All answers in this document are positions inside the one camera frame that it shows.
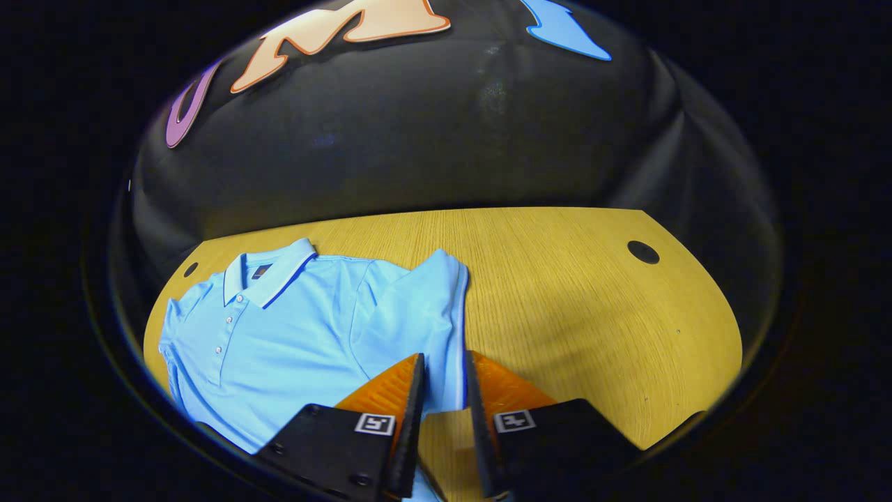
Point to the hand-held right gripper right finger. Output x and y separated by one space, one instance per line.
477 432

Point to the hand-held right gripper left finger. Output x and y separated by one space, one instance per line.
411 418

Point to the light blue T-shirt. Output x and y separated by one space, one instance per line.
300 348

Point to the round black table grommet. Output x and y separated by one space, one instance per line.
642 252
190 269

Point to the black backdrop cloth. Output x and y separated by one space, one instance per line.
418 139

